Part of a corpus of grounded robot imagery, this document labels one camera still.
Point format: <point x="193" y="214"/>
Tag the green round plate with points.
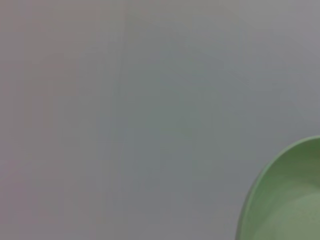
<point x="287" y="200"/>

